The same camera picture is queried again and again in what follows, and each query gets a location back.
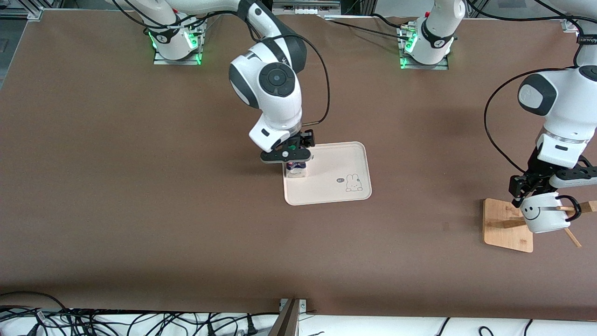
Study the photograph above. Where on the blue white milk carton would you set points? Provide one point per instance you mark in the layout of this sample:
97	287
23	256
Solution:
297	170

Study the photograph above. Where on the beige rabbit print tray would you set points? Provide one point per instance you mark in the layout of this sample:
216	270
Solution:
331	172

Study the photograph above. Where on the grey power strip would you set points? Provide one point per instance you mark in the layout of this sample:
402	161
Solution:
305	5

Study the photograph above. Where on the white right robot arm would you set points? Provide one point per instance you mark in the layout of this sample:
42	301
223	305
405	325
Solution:
275	93

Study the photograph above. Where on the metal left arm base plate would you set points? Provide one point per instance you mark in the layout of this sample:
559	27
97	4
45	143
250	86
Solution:
445	65

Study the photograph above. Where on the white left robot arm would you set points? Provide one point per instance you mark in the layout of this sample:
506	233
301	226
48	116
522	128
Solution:
564	102

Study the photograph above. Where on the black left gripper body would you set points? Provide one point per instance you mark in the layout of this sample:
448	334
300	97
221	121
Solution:
534	173

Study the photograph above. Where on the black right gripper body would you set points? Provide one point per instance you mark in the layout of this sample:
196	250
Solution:
304	138

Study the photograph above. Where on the aluminium frame corner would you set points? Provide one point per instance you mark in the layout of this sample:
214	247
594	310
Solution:
565	24

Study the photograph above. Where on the white smiley face mug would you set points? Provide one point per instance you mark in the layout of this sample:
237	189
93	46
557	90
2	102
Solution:
543	217

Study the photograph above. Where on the wooden mug stand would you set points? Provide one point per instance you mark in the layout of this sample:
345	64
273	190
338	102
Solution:
503	228

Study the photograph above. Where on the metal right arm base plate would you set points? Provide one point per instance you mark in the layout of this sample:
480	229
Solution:
196	51

